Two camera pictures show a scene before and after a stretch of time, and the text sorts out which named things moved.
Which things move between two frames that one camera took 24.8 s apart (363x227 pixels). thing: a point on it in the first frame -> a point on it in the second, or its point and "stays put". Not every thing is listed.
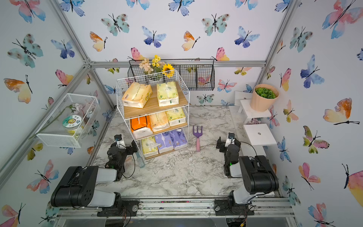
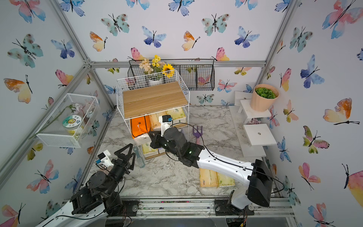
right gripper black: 220,143 -> 155,141
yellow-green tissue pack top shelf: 167,93 -> 223,180
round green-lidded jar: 71,123 stays put
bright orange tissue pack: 141,127 stays put
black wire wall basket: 196,74 stays put
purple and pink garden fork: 197,135 stays put
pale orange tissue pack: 159,121 stays put
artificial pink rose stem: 77,108 stays put
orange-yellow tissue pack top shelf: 137,95 -> 208,178
